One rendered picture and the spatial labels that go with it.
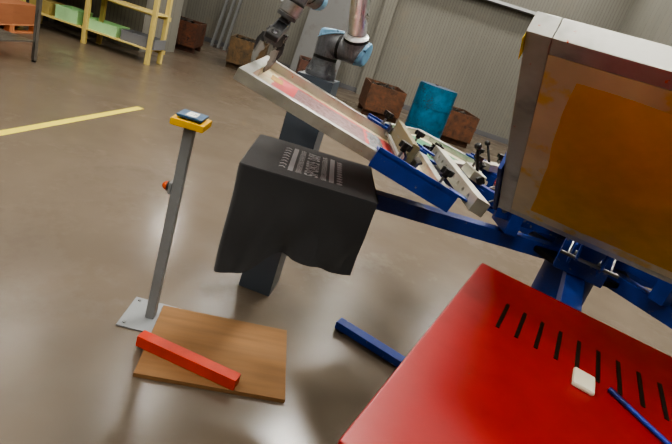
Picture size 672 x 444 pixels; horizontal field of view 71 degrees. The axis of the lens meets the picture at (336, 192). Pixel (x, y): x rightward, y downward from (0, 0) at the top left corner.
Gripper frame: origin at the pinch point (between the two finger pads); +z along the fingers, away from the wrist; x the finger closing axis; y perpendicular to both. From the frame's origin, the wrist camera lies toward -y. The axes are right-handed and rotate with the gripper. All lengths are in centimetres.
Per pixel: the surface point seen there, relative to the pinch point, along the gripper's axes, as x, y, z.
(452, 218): -91, -3, 10
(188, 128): 12.2, 5.4, 35.3
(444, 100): -219, 596, -17
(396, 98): -181, 760, 32
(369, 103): -141, 757, 67
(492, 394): -55, -126, 0
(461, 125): -311, 732, 7
